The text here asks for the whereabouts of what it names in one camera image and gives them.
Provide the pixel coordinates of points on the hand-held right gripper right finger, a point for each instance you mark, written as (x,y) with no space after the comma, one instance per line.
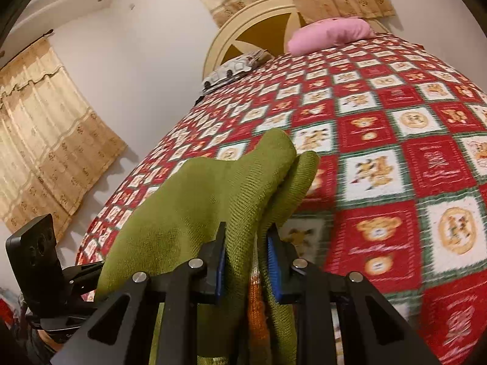
(274,273)

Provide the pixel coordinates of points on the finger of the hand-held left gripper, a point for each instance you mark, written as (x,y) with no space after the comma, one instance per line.
(81,272)

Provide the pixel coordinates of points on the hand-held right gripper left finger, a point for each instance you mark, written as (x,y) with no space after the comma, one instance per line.
(220,273)

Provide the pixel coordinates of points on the green knit sweater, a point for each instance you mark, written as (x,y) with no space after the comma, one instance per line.
(213,197)

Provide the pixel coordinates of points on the red checked printed blanket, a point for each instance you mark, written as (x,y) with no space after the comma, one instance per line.
(384,152)

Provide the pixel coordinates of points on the dark cloth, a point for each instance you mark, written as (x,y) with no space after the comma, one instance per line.
(198,100)

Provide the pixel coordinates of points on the white patterned pillow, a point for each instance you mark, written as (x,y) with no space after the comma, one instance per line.
(232,69)

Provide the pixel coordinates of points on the pink pillow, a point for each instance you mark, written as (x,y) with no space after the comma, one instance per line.
(327,35)

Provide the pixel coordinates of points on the cream arched headboard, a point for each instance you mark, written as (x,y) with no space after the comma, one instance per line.
(247,30)

